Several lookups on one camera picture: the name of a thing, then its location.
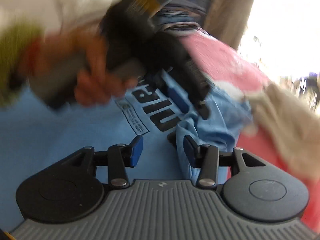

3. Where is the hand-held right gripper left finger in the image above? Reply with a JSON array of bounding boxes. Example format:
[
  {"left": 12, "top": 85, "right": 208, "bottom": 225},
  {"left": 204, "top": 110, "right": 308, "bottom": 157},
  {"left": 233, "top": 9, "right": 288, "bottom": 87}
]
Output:
[{"left": 67, "top": 135, "right": 144, "bottom": 188}]

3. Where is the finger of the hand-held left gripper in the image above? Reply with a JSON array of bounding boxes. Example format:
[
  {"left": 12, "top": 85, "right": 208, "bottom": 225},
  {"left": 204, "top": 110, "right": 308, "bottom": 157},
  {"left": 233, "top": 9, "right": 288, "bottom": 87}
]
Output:
[
  {"left": 194, "top": 99, "right": 210, "bottom": 120},
  {"left": 167, "top": 86, "right": 192, "bottom": 117}
]

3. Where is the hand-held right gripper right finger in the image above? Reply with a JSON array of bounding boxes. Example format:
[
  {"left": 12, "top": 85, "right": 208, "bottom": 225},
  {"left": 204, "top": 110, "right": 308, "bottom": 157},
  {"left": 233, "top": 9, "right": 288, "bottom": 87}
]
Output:
[{"left": 183, "top": 135, "right": 265, "bottom": 188}]

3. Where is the blue T-shirt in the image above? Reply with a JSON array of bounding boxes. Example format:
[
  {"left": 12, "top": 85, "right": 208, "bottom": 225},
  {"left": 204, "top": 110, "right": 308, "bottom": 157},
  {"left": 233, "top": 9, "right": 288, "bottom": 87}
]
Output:
[{"left": 0, "top": 75, "right": 253, "bottom": 233}]

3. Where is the stack of folded clothes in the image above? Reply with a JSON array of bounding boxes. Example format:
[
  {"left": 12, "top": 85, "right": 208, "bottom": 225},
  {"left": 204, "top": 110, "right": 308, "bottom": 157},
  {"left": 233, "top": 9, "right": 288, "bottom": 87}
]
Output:
[{"left": 152, "top": 5, "right": 209, "bottom": 39}]

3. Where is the person's left hand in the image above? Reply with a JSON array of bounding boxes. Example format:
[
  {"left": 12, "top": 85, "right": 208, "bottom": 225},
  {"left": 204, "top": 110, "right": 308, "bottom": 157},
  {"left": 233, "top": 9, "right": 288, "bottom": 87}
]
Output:
[{"left": 47, "top": 30, "right": 139, "bottom": 105}]

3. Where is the red floral blanket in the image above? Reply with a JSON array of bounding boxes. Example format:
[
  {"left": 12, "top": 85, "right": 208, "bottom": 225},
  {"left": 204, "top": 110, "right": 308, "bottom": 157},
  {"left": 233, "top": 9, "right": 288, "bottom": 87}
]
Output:
[{"left": 180, "top": 27, "right": 320, "bottom": 230}]

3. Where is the blue plastic-wrapped pack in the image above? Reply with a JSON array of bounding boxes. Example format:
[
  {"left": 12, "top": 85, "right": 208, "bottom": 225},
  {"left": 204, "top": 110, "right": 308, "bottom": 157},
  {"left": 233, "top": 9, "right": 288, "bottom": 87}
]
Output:
[{"left": 186, "top": 0, "right": 212, "bottom": 8}]

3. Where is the cream sweater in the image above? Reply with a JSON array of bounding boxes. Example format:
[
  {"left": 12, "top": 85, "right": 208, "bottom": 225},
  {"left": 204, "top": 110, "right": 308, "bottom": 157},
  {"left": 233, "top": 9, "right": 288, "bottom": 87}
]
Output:
[{"left": 244, "top": 82, "right": 320, "bottom": 180}]

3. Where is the beige curtain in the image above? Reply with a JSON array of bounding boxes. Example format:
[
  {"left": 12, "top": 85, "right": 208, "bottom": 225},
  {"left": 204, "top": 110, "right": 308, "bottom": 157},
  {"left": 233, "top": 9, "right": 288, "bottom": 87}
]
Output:
[{"left": 205, "top": 0, "right": 265, "bottom": 53}]

